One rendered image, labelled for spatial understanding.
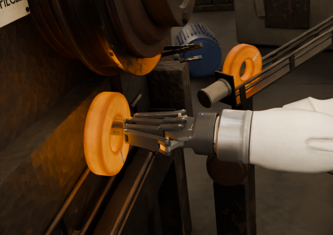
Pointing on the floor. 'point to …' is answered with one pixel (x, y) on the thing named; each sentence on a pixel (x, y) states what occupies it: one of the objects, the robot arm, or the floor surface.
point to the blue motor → (213, 60)
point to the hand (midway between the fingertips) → (108, 125)
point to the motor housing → (230, 196)
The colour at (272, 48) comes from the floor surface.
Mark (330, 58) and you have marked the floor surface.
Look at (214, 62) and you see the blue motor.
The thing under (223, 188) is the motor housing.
